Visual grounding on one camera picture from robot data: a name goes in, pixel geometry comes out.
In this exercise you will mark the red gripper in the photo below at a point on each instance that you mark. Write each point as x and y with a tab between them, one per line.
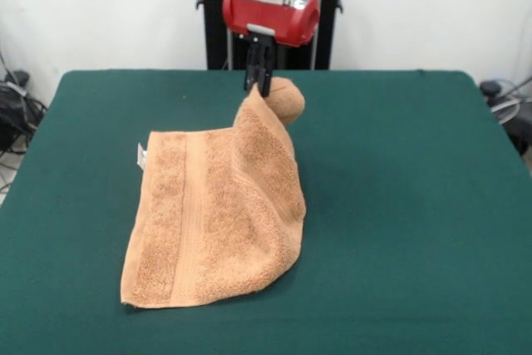
270	14

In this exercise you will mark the tan terry towel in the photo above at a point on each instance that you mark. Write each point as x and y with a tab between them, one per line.
216	213

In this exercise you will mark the dark green table cloth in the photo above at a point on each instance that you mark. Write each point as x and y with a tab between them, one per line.
395	205

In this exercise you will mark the dark grey stand base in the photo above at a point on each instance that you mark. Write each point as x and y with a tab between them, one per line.
490	88
12	101

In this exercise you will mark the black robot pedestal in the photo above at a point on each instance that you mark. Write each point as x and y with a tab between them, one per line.
214	18

